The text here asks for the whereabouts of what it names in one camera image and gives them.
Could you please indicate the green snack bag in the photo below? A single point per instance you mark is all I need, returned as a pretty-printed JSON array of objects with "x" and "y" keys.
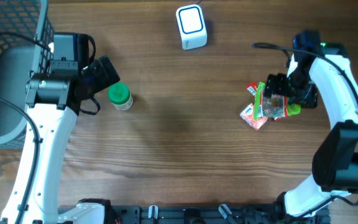
[{"x": 275, "y": 107}]

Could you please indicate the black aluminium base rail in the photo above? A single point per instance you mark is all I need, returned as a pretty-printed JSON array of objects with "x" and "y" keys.
[{"x": 247, "y": 214}]

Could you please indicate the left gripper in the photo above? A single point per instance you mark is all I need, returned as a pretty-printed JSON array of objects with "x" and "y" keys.
[{"x": 104, "y": 80}]

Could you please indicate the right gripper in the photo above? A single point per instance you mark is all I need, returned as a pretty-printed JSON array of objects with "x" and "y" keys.
[{"x": 307, "y": 99}]

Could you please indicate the grey plastic mesh basket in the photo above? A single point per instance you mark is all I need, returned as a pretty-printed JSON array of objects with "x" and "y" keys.
[{"x": 25, "y": 31}]

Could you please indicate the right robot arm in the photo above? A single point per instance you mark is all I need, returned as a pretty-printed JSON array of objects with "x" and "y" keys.
[{"x": 318, "y": 69}]

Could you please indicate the white barcode scanner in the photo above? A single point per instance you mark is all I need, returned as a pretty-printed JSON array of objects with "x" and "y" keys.
[{"x": 191, "y": 26}]

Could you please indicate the green lid jar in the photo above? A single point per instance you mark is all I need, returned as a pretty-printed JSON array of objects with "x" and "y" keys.
[{"x": 120, "y": 96}]

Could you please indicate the red stick sachet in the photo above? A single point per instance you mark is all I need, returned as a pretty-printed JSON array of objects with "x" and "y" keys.
[{"x": 252, "y": 88}]

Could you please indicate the small red tissue pack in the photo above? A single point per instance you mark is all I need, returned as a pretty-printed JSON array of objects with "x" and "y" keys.
[{"x": 247, "y": 114}]

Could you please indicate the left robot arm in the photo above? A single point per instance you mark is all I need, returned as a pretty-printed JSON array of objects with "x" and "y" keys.
[{"x": 54, "y": 98}]

